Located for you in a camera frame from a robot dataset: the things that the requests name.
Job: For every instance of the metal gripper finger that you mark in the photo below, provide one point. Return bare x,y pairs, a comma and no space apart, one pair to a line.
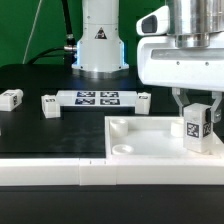
214,113
181,98

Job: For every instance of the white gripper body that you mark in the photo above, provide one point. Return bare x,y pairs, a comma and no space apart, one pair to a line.
160,63

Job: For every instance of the white square tabletop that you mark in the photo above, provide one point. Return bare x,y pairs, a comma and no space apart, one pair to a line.
151,137

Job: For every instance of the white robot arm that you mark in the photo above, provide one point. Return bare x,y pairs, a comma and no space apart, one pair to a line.
181,46

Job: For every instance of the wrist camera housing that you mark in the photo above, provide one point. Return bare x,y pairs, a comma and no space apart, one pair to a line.
155,23

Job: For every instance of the white marker base plate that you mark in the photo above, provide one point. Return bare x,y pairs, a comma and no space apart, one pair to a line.
81,98

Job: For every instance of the white front fence wall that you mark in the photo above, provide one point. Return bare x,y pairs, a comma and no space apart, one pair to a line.
27,172

